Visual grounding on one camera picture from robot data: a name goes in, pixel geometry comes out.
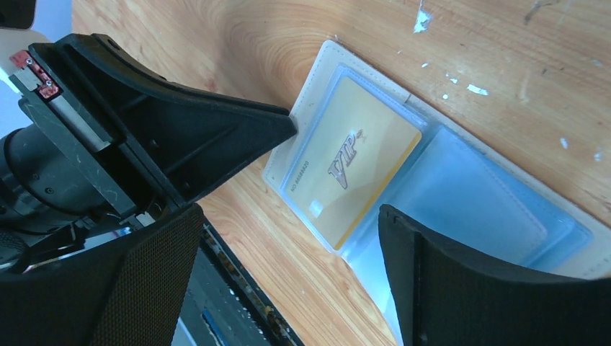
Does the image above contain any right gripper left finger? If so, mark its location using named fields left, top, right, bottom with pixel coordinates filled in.
left=1, top=205, right=203, bottom=345

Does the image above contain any beige leather card holder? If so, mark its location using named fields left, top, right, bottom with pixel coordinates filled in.
left=263, top=40, right=610, bottom=345

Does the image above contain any gold VIP card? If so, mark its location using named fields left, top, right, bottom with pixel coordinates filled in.
left=281, top=74, right=427, bottom=251

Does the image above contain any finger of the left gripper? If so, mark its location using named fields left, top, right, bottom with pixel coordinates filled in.
left=28, top=34, right=297, bottom=208

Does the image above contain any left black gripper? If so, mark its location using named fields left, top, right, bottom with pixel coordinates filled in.
left=1, top=35, right=163, bottom=249

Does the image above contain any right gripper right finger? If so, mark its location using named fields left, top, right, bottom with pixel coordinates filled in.
left=378, top=204, right=610, bottom=345

